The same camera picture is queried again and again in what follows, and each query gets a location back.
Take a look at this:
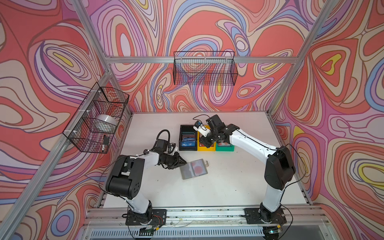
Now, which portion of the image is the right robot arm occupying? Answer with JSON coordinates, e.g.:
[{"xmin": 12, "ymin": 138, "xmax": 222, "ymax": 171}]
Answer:
[{"xmin": 194, "ymin": 115, "xmax": 296, "ymax": 214}]

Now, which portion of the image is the black plastic bin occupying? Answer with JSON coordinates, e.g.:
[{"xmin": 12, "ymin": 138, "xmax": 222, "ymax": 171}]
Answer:
[{"xmin": 179, "ymin": 125, "xmax": 198, "ymax": 151}]

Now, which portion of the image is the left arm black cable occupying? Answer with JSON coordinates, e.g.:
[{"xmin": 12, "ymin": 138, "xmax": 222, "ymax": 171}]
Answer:
[{"xmin": 155, "ymin": 129, "xmax": 171, "ymax": 145}]

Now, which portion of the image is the green plastic bin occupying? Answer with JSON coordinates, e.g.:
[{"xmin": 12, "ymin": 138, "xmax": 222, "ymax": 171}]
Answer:
[{"xmin": 216, "ymin": 142, "xmax": 235, "ymax": 152}]

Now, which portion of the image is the yellow plastic bin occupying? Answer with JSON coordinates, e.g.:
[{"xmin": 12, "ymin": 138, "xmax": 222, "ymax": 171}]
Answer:
[{"xmin": 197, "ymin": 125, "xmax": 217, "ymax": 152}]

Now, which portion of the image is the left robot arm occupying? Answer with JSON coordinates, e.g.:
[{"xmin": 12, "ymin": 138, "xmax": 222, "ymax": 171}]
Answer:
[{"xmin": 105, "ymin": 150, "xmax": 187, "ymax": 214}]

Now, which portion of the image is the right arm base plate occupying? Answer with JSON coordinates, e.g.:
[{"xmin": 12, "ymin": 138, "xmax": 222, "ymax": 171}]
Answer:
[{"xmin": 244, "ymin": 207, "xmax": 287, "ymax": 225}]

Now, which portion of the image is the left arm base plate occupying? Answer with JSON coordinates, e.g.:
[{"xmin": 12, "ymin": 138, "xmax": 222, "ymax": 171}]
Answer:
[{"xmin": 122, "ymin": 209, "xmax": 167, "ymax": 227}]

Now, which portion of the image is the white card with red circle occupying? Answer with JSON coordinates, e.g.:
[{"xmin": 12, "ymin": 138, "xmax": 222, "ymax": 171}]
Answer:
[{"xmin": 191, "ymin": 160, "xmax": 208, "ymax": 177}]

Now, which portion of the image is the back wire basket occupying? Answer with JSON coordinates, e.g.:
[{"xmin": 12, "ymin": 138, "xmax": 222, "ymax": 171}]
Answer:
[{"xmin": 173, "ymin": 50, "xmax": 238, "ymax": 86}]

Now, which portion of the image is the wire basket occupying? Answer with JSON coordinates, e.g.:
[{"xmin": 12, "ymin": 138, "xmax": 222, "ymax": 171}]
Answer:
[
  {"xmin": 63, "ymin": 83, "xmax": 130, "ymax": 154},
  {"xmin": 173, "ymin": 50, "xmax": 238, "ymax": 86}
]

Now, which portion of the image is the left wire basket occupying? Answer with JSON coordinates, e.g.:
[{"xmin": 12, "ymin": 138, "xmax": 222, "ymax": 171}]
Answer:
[{"xmin": 63, "ymin": 83, "xmax": 130, "ymax": 154}]

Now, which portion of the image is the grey card holder wallet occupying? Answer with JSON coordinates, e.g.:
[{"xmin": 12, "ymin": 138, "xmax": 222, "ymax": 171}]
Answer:
[{"xmin": 180, "ymin": 159, "xmax": 209, "ymax": 180}]

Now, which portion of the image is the silver tape roll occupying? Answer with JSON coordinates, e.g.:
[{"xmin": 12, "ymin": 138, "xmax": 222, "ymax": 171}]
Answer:
[{"xmin": 96, "ymin": 114, "xmax": 118, "ymax": 126}]

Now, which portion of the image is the blue VIP card in bin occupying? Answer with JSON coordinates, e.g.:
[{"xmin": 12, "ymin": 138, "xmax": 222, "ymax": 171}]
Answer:
[{"xmin": 181, "ymin": 133, "xmax": 196, "ymax": 148}]

